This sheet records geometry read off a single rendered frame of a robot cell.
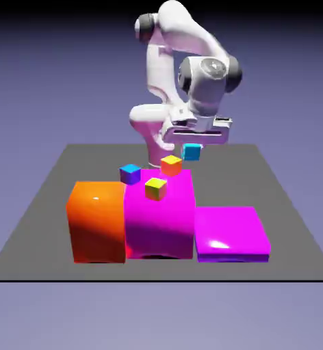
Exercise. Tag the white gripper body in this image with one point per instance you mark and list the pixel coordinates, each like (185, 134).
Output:
(197, 136)

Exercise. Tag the small cyan cube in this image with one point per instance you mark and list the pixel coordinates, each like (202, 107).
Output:
(191, 152)

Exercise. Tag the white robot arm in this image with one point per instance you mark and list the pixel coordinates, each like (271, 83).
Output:
(161, 71)

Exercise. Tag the small orange cube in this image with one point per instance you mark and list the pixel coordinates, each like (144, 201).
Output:
(171, 166)

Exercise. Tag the small yellow cube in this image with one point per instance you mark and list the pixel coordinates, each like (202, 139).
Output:
(155, 189)

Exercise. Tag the small blue cube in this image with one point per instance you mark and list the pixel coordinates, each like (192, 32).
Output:
(130, 174)

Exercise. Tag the large magenta box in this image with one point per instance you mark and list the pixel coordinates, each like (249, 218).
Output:
(159, 218)

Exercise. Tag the flat magenta box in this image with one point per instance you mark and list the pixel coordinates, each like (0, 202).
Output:
(230, 232)

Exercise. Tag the large orange box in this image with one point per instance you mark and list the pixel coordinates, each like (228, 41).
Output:
(97, 221)

